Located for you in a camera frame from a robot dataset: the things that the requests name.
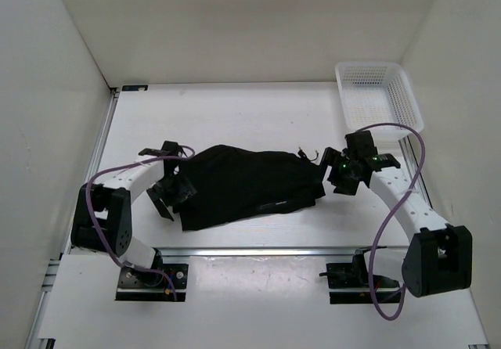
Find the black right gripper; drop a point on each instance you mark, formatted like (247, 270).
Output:
(333, 157)

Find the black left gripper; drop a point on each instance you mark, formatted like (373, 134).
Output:
(185, 191)

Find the black shorts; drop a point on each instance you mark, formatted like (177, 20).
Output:
(232, 184)

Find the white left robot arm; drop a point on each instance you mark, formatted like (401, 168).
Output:
(103, 215)

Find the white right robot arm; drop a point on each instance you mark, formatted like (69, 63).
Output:
(439, 257)

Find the white perforated plastic basket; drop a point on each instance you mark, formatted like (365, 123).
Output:
(375, 92)

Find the small black corner label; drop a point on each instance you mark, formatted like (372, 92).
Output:
(134, 88)

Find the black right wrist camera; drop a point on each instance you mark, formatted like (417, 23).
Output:
(359, 145)

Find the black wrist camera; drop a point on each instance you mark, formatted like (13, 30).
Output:
(359, 145)
(168, 149)

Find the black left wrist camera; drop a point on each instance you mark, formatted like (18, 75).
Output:
(168, 149)

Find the aluminium table edge rail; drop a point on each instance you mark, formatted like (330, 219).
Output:
(246, 251)

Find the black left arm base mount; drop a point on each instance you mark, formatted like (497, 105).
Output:
(136, 286)

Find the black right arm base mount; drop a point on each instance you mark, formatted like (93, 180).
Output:
(348, 282)

